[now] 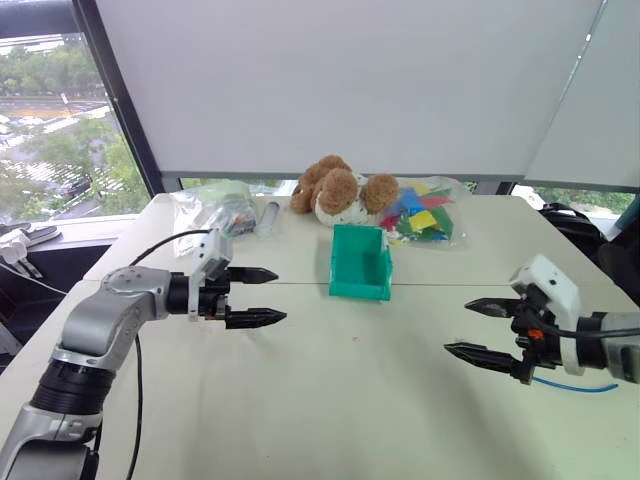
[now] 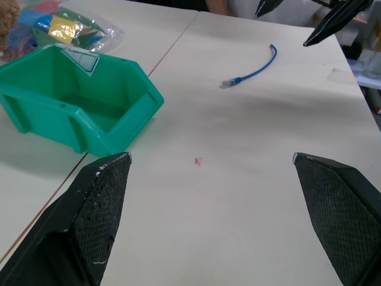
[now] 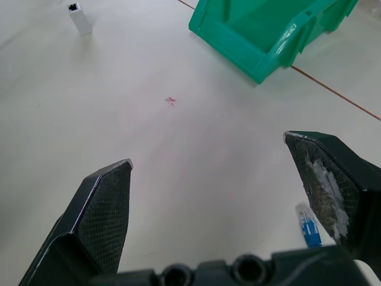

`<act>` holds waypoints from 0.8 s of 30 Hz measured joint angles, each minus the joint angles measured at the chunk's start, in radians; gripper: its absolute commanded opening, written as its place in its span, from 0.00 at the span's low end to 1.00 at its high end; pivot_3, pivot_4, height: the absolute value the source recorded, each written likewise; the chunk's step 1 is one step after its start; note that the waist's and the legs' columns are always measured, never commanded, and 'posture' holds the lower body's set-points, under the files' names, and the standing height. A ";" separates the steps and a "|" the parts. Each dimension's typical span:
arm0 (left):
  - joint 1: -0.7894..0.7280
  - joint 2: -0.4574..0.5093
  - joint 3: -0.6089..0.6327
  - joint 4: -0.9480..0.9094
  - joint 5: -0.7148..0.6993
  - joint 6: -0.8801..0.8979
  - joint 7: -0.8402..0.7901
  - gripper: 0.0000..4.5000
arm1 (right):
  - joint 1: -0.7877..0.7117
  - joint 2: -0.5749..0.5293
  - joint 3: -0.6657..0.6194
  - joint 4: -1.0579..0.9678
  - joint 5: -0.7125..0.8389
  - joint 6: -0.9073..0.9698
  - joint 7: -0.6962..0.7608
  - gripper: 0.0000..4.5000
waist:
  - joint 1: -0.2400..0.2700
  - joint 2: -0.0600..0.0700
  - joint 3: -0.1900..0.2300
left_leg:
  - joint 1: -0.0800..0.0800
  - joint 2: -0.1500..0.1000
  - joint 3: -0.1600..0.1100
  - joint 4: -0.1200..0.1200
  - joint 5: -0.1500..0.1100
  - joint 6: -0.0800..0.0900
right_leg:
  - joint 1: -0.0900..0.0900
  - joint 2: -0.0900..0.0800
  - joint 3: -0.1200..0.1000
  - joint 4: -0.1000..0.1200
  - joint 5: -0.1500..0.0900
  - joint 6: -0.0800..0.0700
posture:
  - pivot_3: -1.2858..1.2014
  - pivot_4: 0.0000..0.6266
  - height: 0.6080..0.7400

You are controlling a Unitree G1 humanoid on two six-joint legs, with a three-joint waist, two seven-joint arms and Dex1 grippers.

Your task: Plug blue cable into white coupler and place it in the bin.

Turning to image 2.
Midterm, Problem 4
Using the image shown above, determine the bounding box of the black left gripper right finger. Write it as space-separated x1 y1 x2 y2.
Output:
292 152 381 286

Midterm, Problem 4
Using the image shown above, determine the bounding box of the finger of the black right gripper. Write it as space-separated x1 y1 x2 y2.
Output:
255 0 284 18
302 0 374 48

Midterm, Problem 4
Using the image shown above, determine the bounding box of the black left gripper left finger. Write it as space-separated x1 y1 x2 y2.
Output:
0 152 133 286

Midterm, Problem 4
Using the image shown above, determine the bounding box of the clear plastic container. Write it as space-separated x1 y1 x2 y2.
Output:
363 49 381 79

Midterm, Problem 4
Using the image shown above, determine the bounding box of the green plastic storage bin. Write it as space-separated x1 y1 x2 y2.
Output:
0 45 165 158

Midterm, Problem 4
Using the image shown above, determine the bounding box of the clear bag of colourful items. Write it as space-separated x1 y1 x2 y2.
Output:
5 0 123 58

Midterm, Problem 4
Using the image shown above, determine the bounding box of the brown plush toy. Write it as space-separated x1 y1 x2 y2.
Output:
0 0 21 54

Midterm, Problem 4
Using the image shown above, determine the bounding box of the blue Ethernet cable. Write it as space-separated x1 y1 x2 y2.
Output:
219 43 279 89

